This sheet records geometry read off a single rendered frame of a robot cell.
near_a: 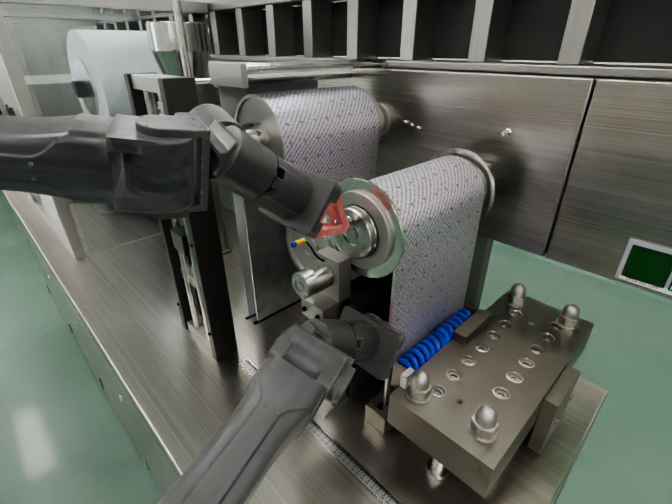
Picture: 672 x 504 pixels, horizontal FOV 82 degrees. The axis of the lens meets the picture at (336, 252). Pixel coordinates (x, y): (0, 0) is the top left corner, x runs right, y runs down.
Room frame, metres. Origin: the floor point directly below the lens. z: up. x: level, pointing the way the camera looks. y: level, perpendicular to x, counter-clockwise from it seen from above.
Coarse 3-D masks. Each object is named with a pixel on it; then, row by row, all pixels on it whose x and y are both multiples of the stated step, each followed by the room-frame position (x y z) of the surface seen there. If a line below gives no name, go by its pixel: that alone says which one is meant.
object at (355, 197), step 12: (348, 192) 0.51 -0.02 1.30; (360, 192) 0.49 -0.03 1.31; (348, 204) 0.51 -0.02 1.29; (360, 204) 0.49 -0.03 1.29; (372, 204) 0.47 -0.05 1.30; (372, 216) 0.47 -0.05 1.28; (384, 216) 0.46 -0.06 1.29; (384, 228) 0.46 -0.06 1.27; (384, 240) 0.46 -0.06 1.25; (384, 252) 0.46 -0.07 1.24; (360, 264) 0.49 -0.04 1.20; (372, 264) 0.47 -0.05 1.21
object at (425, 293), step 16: (464, 240) 0.59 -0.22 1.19; (432, 256) 0.52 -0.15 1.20; (448, 256) 0.55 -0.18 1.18; (464, 256) 0.60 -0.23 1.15; (400, 272) 0.46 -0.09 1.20; (416, 272) 0.49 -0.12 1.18; (432, 272) 0.52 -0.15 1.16; (448, 272) 0.56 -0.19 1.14; (464, 272) 0.60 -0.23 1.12; (400, 288) 0.47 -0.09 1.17; (416, 288) 0.50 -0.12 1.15; (432, 288) 0.53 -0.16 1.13; (448, 288) 0.57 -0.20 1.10; (464, 288) 0.61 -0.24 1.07; (400, 304) 0.47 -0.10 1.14; (416, 304) 0.50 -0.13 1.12; (432, 304) 0.53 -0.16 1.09; (448, 304) 0.58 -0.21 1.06; (400, 320) 0.47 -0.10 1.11; (416, 320) 0.50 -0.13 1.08; (432, 320) 0.54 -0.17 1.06; (416, 336) 0.51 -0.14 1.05; (400, 352) 0.48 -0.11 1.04
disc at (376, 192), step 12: (348, 180) 0.52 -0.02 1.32; (360, 180) 0.50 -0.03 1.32; (372, 192) 0.48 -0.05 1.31; (384, 192) 0.47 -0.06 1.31; (384, 204) 0.47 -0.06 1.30; (396, 216) 0.45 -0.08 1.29; (396, 228) 0.45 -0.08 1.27; (396, 240) 0.45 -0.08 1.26; (396, 252) 0.45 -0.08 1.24; (384, 264) 0.46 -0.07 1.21; (396, 264) 0.45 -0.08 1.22; (372, 276) 0.48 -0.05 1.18
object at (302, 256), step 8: (288, 232) 0.62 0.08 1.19; (296, 232) 0.61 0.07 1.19; (288, 240) 0.62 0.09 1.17; (312, 240) 0.57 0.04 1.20; (320, 240) 0.57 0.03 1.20; (328, 240) 0.55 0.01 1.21; (288, 248) 0.62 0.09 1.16; (296, 248) 0.61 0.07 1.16; (304, 248) 0.59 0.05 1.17; (320, 248) 0.57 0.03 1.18; (296, 256) 0.61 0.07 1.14; (304, 256) 0.59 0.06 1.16; (312, 256) 0.57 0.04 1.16; (296, 264) 0.61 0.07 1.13; (304, 264) 0.60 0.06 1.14; (312, 264) 0.58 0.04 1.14
